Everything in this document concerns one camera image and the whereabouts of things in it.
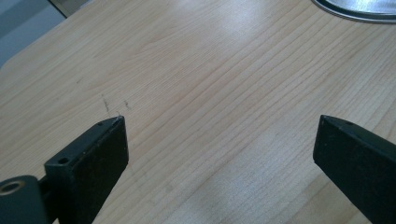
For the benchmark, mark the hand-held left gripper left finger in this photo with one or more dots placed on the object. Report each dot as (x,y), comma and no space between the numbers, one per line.
(90,168)

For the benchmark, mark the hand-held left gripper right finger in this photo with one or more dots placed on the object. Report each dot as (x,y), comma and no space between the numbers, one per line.
(358,161)

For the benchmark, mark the round metal plate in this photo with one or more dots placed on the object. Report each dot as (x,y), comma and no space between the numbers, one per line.
(361,9)

